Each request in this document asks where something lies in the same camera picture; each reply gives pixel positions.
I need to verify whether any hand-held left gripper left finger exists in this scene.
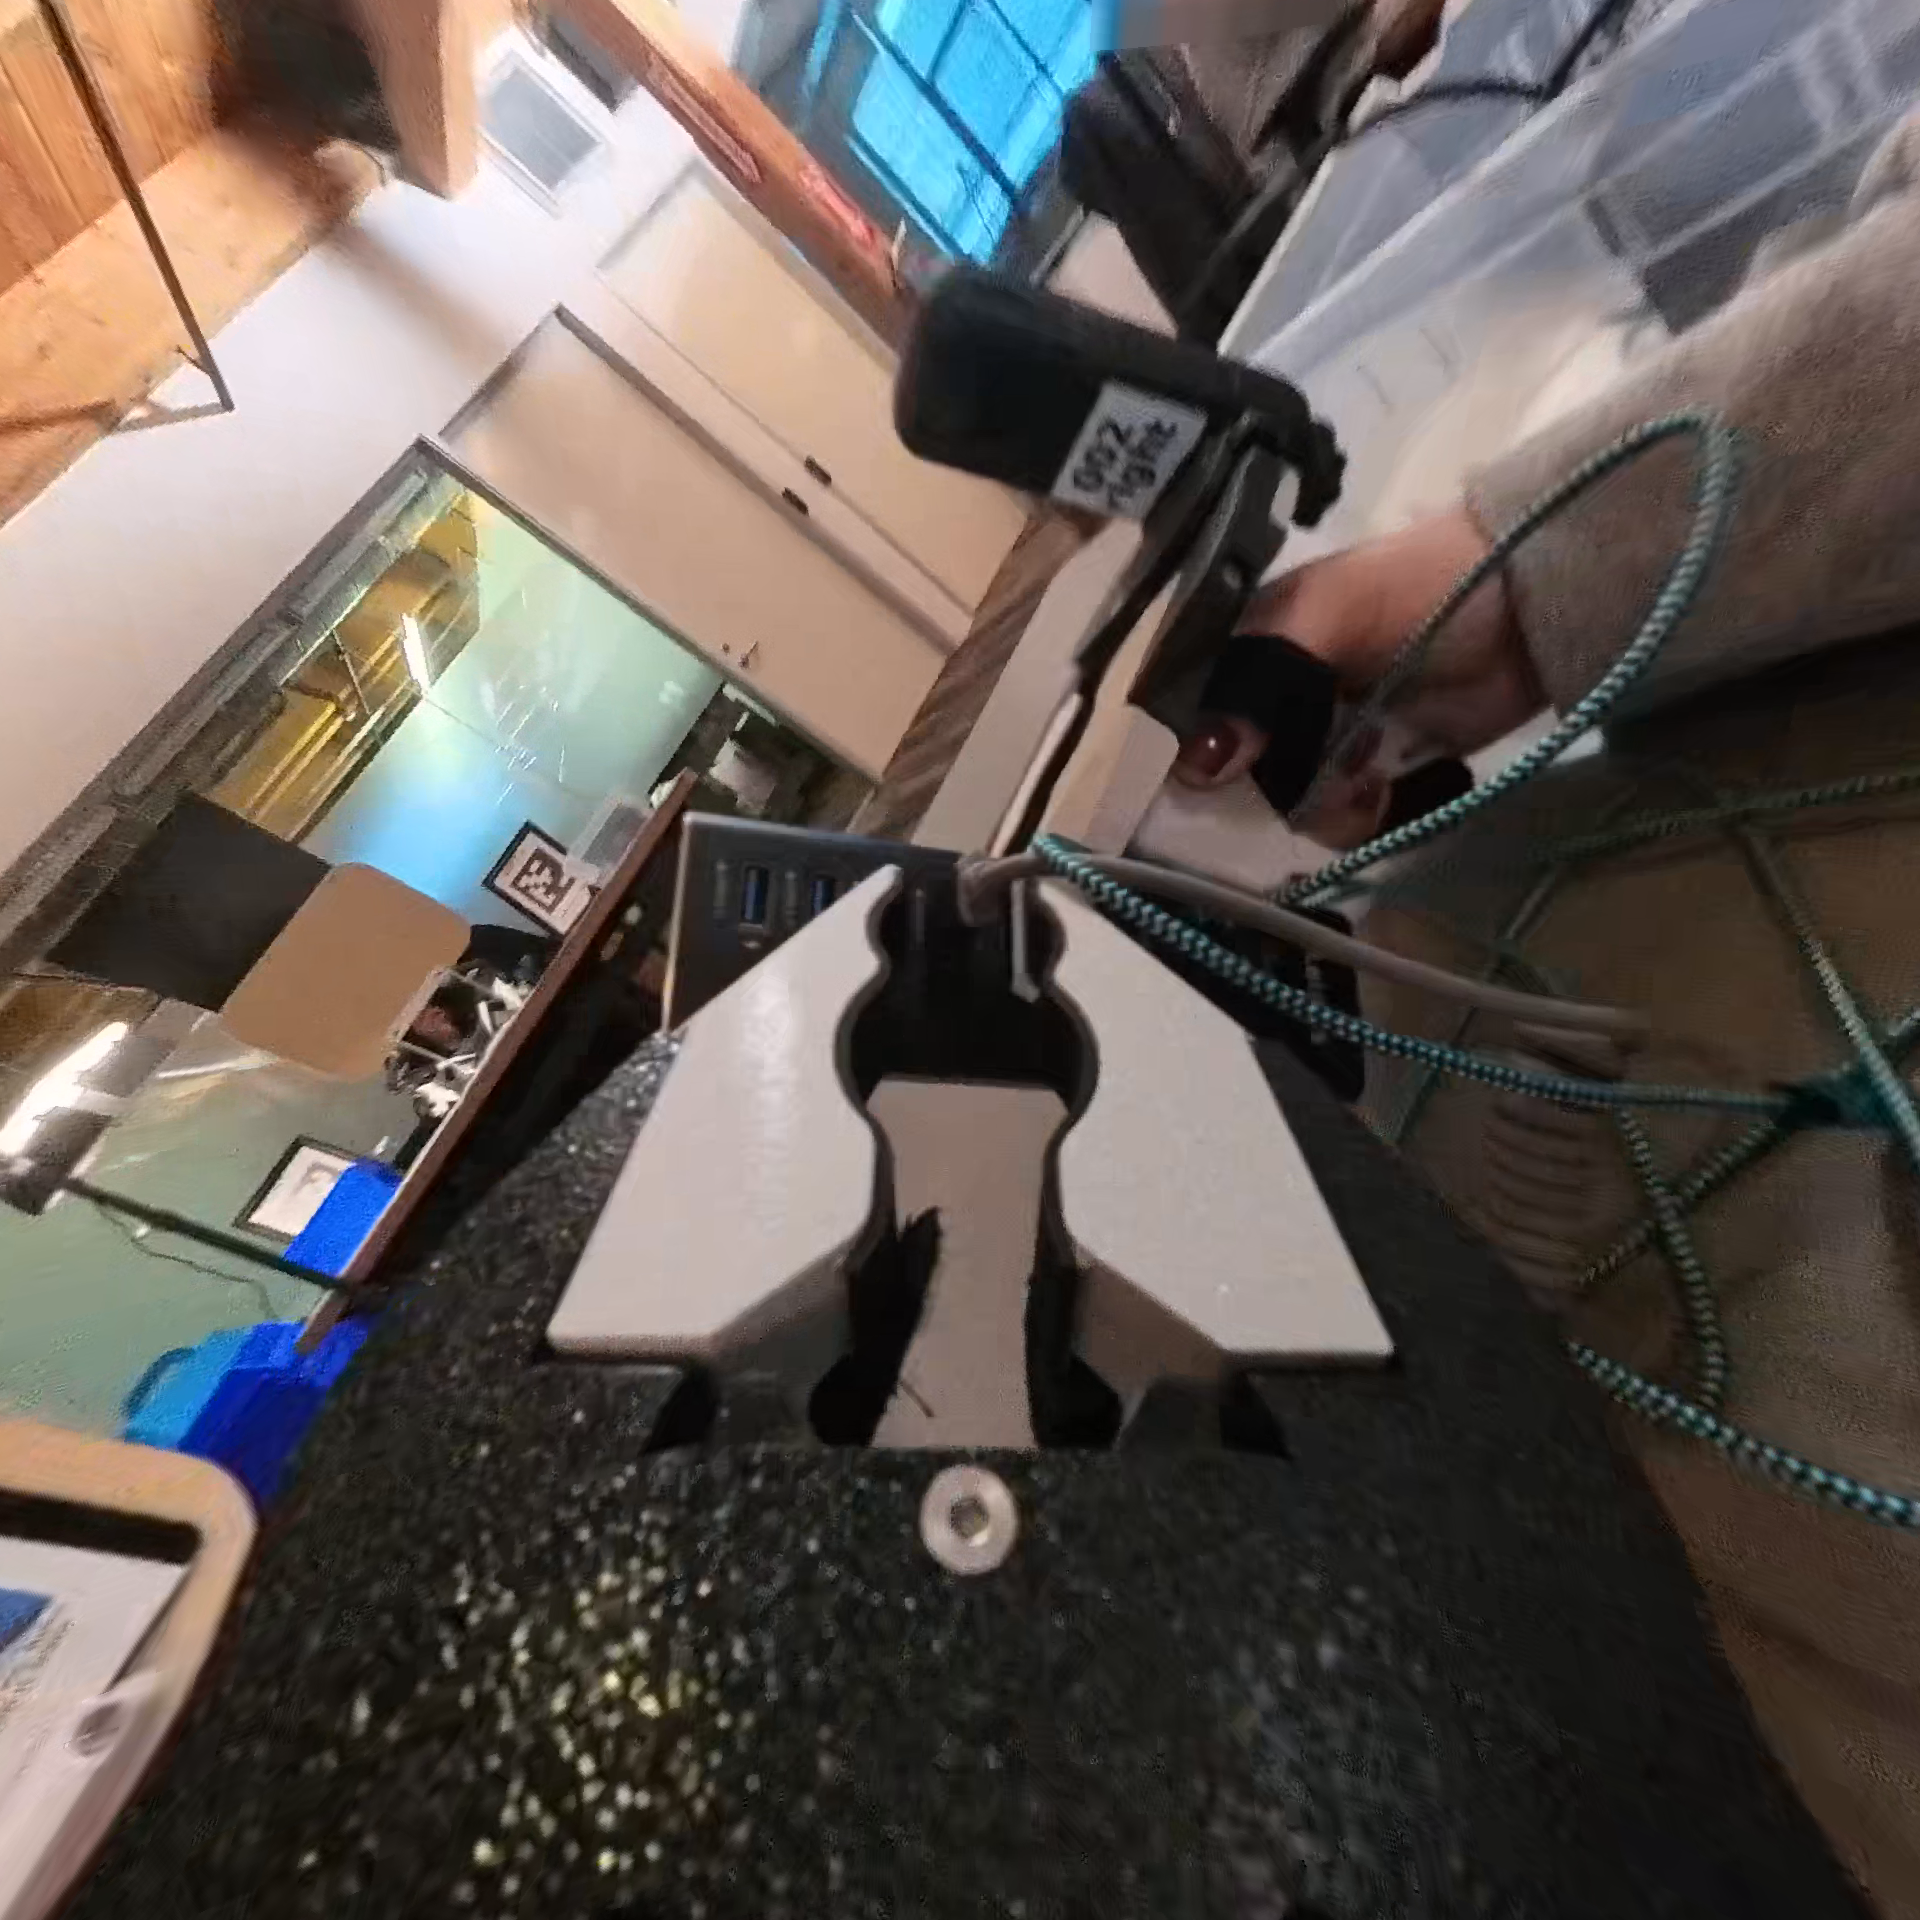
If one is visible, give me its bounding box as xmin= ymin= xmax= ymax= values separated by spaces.
xmin=543 ymin=864 xmax=944 ymax=1444

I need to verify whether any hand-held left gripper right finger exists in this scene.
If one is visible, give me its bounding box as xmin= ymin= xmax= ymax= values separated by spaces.
xmin=1024 ymin=882 xmax=1400 ymax=1450

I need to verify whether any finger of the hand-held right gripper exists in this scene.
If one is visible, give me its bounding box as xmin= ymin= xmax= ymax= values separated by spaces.
xmin=991 ymin=696 xmax=1187 ymax=881
xmin=916 ymin=511 xmax=1163 ymax=860

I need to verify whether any black usb hub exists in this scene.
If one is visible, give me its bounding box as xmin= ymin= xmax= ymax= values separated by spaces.
xmin=665 ymin=811 xmax=1104 ymax=1120

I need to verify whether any grey usb cable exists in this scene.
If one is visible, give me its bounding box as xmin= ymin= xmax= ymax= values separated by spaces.
xmin=952 ymin=846 xmax=1653 ymax=1082

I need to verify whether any teal braided usb cable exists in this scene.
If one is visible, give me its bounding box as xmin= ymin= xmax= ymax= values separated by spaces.
xmin=1026 ymin=413 xmax=1920 ymax=1535

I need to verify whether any wooden board on white arm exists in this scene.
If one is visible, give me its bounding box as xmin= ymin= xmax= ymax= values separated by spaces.
xmin=223 ymin=865 xmax=471 ymax=1082

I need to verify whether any person's right hand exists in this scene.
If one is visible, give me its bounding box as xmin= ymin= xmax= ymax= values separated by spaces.
xmin=1169 ymin=519 xmax=1553 ymax=850

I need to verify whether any white door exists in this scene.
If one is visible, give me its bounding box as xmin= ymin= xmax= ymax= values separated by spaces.
xmin=597 ymin=156 xmax=1051 ymax=602
xmin=441 ymin=307 xmax=992 ymax=782

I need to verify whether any black office chair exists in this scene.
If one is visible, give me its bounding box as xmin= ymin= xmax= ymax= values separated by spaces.
xmin=1056 ymin=53 xmax=1307 ymax=341

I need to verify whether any wooden desk with black legs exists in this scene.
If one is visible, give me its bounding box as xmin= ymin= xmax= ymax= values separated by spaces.
xmin=298 ymin=768 xmax=702 ymax=1355

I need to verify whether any large paned window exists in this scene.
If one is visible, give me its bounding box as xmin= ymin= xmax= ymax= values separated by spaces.
xmin=735 ymin=0 xmax=1141 ymax=271

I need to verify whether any framed tag sign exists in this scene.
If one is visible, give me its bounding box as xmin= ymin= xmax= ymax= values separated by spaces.
xmin=486 ymin=821 xmax=601 ymax=939

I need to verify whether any small blue bin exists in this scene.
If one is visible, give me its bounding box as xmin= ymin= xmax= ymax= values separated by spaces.
xmin=280 ymin=1166 xmax=404 ymax=1283

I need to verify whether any white framed picture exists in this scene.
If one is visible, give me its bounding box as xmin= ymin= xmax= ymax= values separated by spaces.
xmin=244 ymin=1135 xmax=365 ymax=1248

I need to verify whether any glass office partition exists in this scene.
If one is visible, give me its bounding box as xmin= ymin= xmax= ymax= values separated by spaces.
xmin=110 ymin=444 xmax=729 ymax=963

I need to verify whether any blue storage tote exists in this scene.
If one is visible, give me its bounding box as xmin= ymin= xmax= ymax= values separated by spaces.
xmin=121 ymin=1305 xmax=376 ymax=1510

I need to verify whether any black monitor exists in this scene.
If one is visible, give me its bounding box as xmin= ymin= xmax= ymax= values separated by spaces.
xmin=45 ymin=794 xmax=333 ymax=1014

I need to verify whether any studio light on stand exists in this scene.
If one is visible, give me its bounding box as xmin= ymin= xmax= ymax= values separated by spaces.
xmin=0 ymin=1102 xmax=369 ymax=1295

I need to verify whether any instruction board on white stand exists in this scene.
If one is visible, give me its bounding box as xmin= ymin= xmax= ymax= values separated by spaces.
xmin=0 ymin=1416 xmax=258 ymax=1920

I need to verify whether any white wall vent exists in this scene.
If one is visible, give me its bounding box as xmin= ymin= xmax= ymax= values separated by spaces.
xmin=476 ymin=42 xmax=603 ymax=198

